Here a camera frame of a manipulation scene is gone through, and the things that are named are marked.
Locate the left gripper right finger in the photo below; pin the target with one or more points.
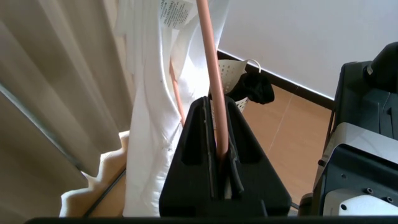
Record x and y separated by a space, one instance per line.
261 186

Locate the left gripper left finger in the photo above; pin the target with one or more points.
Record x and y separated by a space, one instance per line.
186 186

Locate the white printed t-shirt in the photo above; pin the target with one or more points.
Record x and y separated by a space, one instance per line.
149 124

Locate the pink clothes hanger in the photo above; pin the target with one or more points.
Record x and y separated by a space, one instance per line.
214 87

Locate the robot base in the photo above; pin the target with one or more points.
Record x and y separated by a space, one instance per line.
357 174

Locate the white laundry basket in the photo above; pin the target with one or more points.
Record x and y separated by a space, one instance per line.
230 74

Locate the black garment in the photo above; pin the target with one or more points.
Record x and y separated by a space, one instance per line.
255 88

